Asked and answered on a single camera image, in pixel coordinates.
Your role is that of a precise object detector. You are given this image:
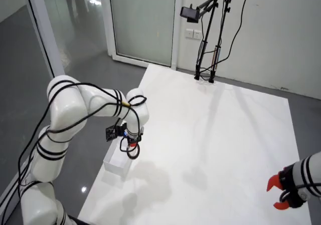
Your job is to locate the white framed frosted glass door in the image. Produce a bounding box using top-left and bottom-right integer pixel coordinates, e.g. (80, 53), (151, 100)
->
(107, 0), (185, 72)

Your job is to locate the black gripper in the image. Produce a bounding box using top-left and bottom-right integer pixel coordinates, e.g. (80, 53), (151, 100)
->
(125, 126), (145, 148)
(266, 166), (308, 210)

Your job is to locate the black wrist camera board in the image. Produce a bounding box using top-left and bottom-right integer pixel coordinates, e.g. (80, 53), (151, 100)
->
(105, 123), (127, 143)

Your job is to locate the black electrical tape roll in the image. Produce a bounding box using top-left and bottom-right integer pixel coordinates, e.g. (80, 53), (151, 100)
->
(126, 143), (141, 160)

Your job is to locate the white six-joint robot arm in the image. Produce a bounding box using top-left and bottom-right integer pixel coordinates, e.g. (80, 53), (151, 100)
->
(19, 75), (150, 225)

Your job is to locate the white rectangular cardboard bin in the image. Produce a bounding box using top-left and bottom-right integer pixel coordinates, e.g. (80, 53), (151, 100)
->
(103, 137), (135, 182)

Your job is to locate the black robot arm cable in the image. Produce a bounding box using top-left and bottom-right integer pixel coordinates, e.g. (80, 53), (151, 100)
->
(17, 82), (148, 185)

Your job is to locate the black phone camera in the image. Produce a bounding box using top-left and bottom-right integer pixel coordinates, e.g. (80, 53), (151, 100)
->
(180, 6), (201, 24)

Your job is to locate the black boom stand holding phone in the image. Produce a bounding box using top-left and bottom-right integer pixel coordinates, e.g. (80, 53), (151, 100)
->
(194, 0), (219, 81)

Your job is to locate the black hanging wall cable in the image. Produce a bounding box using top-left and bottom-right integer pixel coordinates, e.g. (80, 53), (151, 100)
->
(215, 0), (251, 65)

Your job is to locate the grey metal partition frame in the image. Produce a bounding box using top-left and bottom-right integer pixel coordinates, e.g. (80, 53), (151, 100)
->
(24, 0), (73, 79)

